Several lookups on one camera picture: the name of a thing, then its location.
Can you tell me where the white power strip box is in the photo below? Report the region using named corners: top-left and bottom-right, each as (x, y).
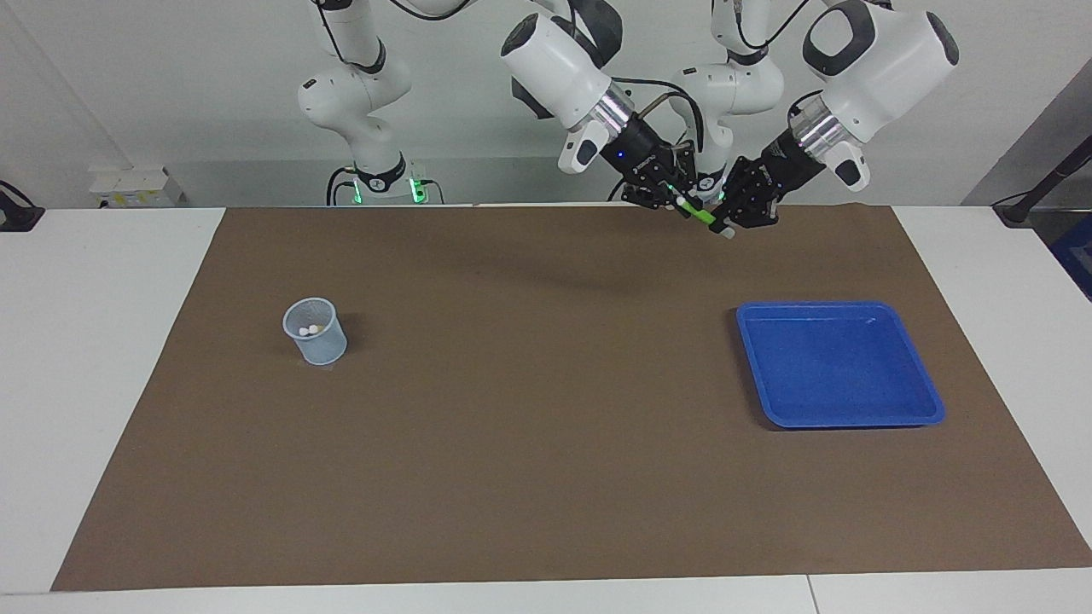
top-left (87, 165), bottom-right (183, 209)

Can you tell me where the translucent plastic cup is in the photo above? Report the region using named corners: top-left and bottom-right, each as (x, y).
top-left (282, 296), bottom-right (349, 368)

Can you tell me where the black clamp mount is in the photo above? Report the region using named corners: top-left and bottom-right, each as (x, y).
top-left (0, 180), bottom-right (46, 234)

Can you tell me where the blue crate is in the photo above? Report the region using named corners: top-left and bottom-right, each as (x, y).
top-left (1048, 212), bottom-right (1092, 301)

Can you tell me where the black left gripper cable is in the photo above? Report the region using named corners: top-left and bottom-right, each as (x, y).
top-left (736, 0), bottom-right (822, 54)

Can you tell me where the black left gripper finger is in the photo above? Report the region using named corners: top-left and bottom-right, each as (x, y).
top-left (737, 197), bottom-right (782, 230)
top-left (720, 157), bottom-right (765, 206)

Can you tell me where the black stand leg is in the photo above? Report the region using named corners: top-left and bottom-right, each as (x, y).
top-left (993, 135), bottom-right (1092, 228)

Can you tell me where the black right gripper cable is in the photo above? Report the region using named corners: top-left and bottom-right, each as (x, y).
top-left (610, 77), bottom-right (706, 163)

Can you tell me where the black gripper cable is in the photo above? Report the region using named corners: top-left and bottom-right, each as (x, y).
top-left (610, 77), bottom-right (706, 163)
top-left (736, 0), bottom-right (822, 54)

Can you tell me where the blue plastic tray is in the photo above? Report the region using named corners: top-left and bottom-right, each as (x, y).
top-left (735, 299), bottom-right (947, 430)

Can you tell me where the green marker pen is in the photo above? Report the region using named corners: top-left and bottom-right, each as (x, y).
top-left (675, 194), bottom-right (737, 240)

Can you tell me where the brown table mat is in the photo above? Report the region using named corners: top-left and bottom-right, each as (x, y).
top-left (51, 203), bottom-right (1092, 593)

